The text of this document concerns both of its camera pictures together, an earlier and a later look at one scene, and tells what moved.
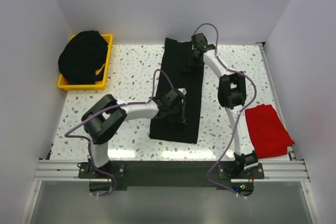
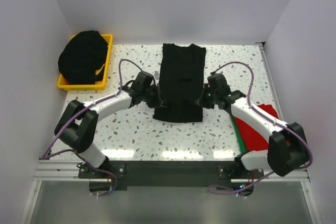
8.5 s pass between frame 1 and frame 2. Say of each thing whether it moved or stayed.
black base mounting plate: stayed
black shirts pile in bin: stayed
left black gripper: moved
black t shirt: moved
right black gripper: moved
